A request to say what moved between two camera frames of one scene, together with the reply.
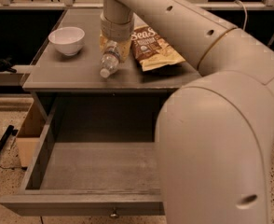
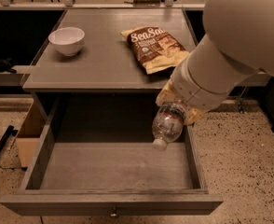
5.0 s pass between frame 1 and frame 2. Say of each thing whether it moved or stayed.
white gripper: moved
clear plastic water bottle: moved
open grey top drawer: stayed
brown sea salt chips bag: stayed
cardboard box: stayed
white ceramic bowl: stayed
